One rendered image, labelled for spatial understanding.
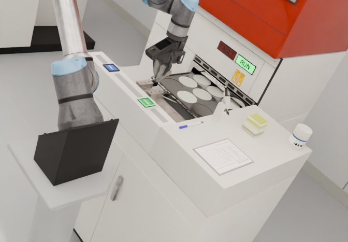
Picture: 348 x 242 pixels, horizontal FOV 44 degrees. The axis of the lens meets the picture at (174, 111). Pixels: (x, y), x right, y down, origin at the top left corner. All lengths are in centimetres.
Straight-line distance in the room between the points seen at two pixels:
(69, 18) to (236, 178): 82
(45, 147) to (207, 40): 112
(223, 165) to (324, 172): 220
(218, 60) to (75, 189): 108
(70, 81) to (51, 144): 21
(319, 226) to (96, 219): 176
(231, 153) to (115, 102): 53
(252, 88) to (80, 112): 98
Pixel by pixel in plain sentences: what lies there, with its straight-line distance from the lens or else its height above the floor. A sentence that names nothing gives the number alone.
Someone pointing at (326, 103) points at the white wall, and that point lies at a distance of 359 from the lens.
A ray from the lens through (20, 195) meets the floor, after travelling 257.
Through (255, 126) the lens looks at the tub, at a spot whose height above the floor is 101.
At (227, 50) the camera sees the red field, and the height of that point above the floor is 110.
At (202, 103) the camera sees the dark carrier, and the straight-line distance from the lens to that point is 204.
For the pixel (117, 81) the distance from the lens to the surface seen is 183.
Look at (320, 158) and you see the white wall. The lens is 370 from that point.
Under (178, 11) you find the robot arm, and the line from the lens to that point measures 156.
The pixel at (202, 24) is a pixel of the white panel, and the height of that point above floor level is 114.
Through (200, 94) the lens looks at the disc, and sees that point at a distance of 212.
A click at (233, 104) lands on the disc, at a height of 90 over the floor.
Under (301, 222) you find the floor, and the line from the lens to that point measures 327.
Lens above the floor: 185
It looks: 30 degrees down
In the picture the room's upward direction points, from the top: 23 degrees clockwise
